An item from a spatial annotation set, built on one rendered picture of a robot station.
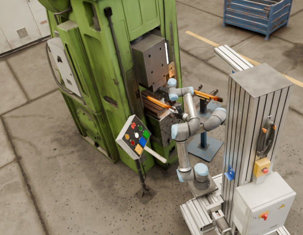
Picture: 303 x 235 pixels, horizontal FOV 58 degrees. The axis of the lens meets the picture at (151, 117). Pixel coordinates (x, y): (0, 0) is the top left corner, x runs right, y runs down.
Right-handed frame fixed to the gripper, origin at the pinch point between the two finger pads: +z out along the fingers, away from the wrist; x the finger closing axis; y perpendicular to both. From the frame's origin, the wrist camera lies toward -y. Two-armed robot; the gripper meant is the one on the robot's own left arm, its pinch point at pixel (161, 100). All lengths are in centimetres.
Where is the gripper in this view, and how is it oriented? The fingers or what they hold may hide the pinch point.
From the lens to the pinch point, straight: 275.9
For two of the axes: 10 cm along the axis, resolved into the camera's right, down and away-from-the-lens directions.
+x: 7.0, -5.5, 4.6
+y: 6.9, 7.0, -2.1
